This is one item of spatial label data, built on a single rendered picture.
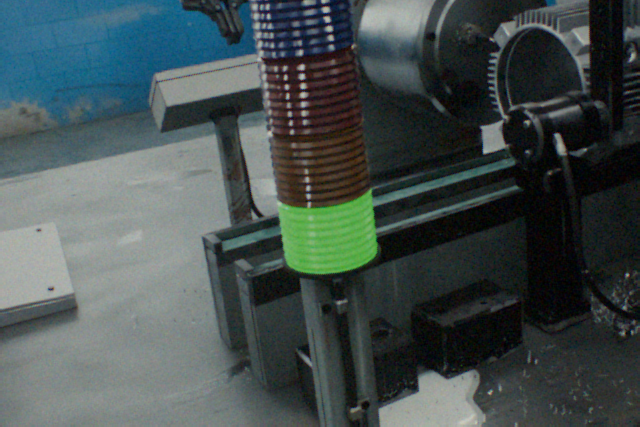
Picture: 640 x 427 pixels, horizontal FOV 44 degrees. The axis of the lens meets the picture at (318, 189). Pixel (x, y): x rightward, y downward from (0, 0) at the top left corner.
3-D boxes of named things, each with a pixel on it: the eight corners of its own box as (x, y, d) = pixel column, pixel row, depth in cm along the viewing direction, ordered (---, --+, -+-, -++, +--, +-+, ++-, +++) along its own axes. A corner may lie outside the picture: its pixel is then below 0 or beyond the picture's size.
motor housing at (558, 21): (599, 120, 114) (599, -14, 108) (716, 143, 97) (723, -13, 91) (490, 151, 106) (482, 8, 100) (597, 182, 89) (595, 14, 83)
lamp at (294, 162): (342, 171, 53) (335, 106, 51) (389, 192, 48) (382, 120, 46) (261, 193, 50) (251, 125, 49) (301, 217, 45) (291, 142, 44)
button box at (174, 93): (278, 107, 108) (265, 75, 110) (292, 81, 102) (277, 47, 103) (159, 134, 101) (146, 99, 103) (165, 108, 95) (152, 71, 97)
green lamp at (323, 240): (349, 232, 54) (342, 171, 53) (396, 259, 49) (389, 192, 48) (271, 256, 52) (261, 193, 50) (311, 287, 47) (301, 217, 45)
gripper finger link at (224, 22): (198, -5, 106) (215, 36, 104) (220, -9, 107) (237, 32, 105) (195, 9, 108) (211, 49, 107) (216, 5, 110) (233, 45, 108)
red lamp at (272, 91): (335, 106, 51) (327, 37, 50) (382, 120, 46) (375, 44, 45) (251, 125, 49) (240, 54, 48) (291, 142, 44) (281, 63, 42)
